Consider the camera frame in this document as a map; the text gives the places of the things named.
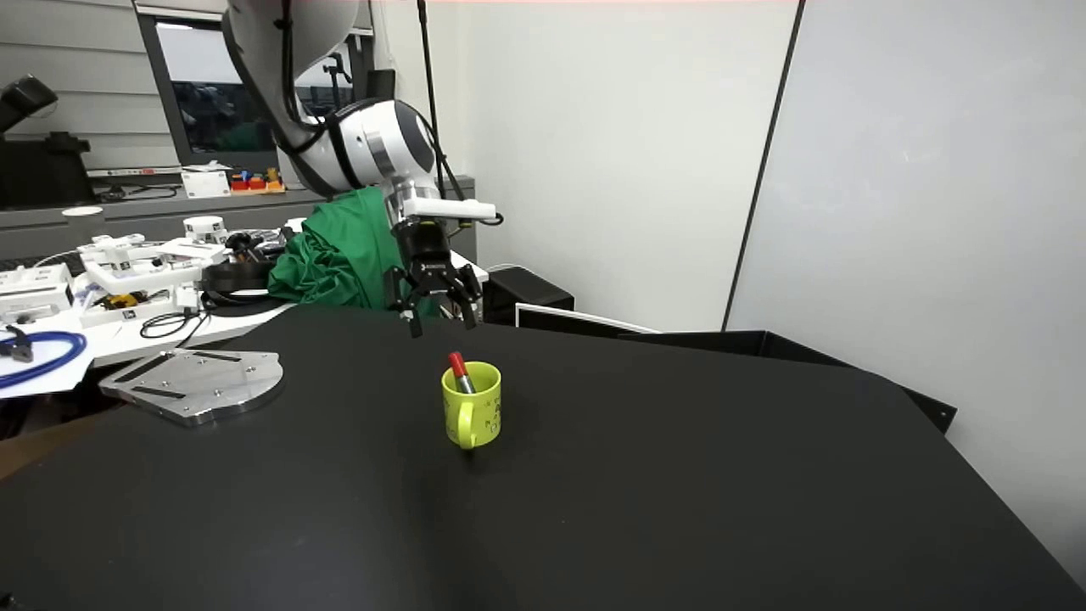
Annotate yellow-green mug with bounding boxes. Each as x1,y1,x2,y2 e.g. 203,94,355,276
442,361,504,453

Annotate white robot parts pile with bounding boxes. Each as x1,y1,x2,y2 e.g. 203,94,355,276
77,214,232,296

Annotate blue cable loop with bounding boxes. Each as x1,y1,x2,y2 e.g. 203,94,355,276
0,326,93,398

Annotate black box on floor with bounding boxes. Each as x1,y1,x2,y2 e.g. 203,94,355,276
483,267,575,329

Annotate green cloth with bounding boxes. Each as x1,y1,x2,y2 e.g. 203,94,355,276
269,186,404,311

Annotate black headphones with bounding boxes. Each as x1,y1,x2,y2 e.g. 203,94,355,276
199,233,284,311

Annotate grey metal plate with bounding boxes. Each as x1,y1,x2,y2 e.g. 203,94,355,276
102,351,284,424

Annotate dark window monitor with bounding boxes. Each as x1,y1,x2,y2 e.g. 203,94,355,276
138,10,372,169

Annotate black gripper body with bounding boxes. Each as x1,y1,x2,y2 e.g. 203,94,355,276
392,220,470,306

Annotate red capped pen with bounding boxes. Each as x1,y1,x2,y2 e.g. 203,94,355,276
448,353,476,395

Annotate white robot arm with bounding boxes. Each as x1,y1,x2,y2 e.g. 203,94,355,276
220,0,498,334

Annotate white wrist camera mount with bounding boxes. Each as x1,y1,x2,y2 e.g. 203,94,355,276
393,179,504,224

